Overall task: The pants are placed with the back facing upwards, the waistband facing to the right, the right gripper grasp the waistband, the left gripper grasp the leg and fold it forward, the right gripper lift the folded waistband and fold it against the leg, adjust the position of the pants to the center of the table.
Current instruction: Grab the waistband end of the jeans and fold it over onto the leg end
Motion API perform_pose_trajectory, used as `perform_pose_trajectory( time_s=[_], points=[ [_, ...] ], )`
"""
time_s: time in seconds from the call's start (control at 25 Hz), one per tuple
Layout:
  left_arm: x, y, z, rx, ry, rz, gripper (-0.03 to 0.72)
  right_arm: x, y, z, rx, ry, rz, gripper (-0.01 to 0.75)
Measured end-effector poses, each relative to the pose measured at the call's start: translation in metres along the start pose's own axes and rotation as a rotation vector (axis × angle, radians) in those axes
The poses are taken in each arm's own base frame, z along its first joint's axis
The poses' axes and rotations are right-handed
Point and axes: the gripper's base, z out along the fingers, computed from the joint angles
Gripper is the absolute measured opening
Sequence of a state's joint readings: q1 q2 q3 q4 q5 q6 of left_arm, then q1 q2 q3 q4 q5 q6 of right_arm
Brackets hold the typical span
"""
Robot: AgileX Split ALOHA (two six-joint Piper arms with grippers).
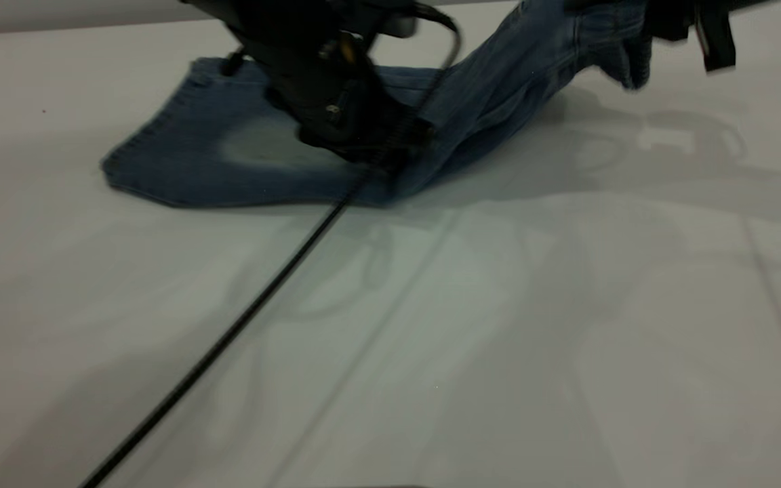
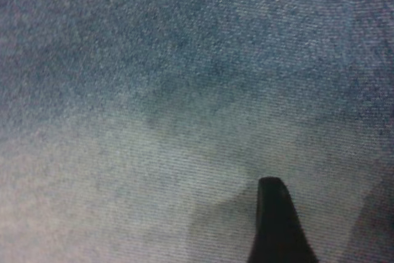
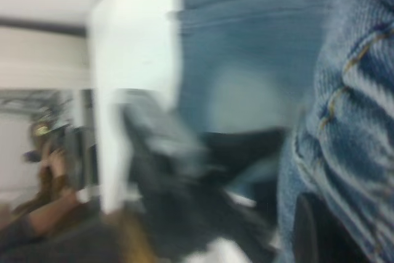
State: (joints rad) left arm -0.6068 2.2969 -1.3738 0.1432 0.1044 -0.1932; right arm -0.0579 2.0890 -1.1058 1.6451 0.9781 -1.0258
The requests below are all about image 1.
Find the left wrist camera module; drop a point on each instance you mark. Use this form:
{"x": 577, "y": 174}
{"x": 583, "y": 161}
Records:
{"x": 397, "y": 27}

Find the blue denim shorts basketball print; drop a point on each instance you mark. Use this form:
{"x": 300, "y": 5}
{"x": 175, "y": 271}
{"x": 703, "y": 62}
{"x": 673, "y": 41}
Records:
{"x": 180, "y": 156}

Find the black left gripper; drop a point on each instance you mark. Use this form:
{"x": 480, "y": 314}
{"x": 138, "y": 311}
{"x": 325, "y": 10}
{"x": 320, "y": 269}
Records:
{"x": 329, "y": 88}

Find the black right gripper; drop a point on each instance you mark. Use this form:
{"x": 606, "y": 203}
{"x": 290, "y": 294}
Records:
{"x": 716, "y": 34}

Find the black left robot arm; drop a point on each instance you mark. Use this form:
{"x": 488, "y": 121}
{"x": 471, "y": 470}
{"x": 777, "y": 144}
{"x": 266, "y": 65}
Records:
{"x": 282, "y": 10}

